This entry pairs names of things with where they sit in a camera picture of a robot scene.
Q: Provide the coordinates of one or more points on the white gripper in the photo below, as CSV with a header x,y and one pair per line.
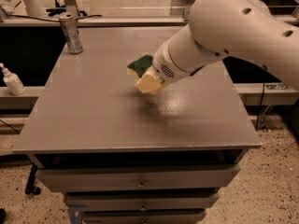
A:
x,y
165,65

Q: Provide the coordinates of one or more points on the green and yellow sponge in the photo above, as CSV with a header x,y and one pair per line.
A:
x,y
140,66

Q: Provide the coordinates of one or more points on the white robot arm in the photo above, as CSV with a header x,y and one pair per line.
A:
x,y
216,29

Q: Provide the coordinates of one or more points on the silver redbull can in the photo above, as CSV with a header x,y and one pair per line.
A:
x,y
70,30

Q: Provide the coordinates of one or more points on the grey top drawer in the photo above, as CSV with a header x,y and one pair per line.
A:
x,y
138,178

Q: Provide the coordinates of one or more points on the grey drawer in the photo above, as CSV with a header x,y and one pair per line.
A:
x,y
141,201
187,216
138,178

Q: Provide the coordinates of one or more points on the grey bottom drawer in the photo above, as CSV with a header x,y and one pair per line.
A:
x,y
187,216

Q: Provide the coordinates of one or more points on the white pump bottle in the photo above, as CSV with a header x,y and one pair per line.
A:
x,y
12,81

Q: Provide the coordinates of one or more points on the grey middle drawer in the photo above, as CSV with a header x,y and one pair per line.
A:
x,y
141,201

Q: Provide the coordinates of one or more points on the black table leg caster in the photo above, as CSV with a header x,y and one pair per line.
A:
x,y
31,188

